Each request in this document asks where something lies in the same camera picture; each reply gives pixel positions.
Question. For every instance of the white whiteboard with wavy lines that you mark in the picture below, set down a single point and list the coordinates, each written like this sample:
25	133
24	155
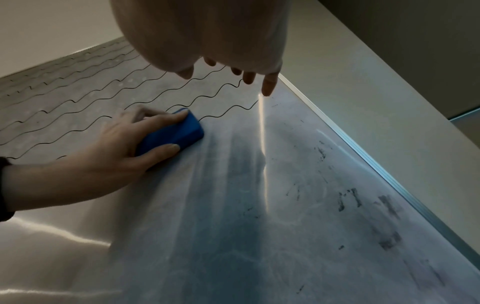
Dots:
225	222

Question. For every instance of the person's right hand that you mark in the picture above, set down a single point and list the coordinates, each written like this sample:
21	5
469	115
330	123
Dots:
202	29

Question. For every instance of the person's left hand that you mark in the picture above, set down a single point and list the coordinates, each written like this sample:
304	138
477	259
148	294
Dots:
82	166

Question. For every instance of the blue whiteboard eraser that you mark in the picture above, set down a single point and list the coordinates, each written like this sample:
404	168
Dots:
174	133

